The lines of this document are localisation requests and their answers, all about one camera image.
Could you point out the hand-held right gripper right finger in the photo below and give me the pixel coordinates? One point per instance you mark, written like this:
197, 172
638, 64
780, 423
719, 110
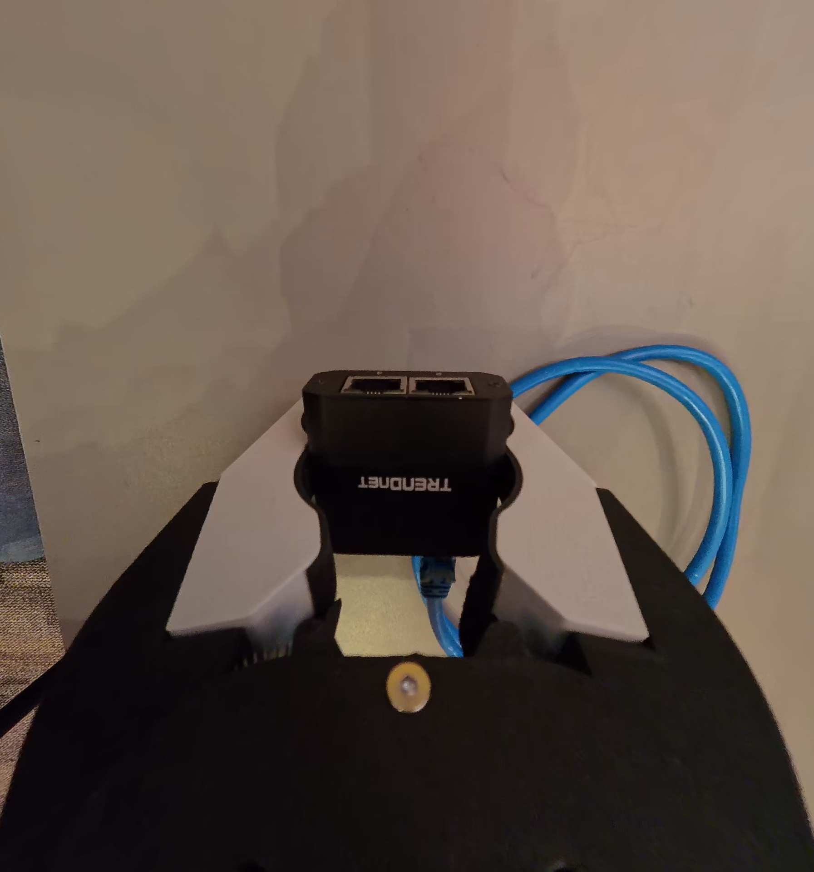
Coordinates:
556, 545

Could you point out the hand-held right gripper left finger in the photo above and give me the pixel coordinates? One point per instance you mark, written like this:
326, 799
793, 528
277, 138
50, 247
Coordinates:
257, 545

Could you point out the black network adapter box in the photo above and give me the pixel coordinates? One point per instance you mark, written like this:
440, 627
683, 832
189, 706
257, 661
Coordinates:
407, 443

